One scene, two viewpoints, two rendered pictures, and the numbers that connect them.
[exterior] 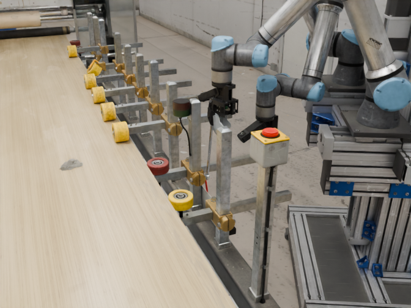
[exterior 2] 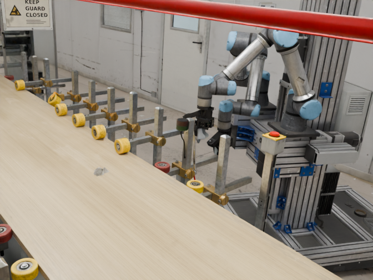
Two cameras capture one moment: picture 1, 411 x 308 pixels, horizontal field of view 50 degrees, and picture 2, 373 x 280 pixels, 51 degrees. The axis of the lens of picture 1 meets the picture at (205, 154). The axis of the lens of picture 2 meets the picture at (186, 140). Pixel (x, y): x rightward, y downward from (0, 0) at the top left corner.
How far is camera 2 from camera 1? 0.77 m
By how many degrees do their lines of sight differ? 19
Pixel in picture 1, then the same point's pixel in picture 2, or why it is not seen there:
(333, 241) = (251, 215)
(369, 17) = (298, 64)
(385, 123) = (301, 128)
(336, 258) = not seen: hidden behind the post
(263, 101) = (225, 118)
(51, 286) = (157, 245)
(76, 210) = (131, 200)
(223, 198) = (222, 182)
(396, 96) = (313, 111)
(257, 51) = (231, 85)
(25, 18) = not seen: outside the picture
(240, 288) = not seen: hidden behind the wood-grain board
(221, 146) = (225, 147)
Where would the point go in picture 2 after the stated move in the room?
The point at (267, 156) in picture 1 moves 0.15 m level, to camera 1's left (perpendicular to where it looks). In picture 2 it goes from (276, 148) to (242, 150)
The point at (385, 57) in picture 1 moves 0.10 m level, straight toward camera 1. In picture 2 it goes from (306, 88) to (311, 93)
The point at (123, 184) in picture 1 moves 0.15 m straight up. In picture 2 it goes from (150, 180) to (151, 151)
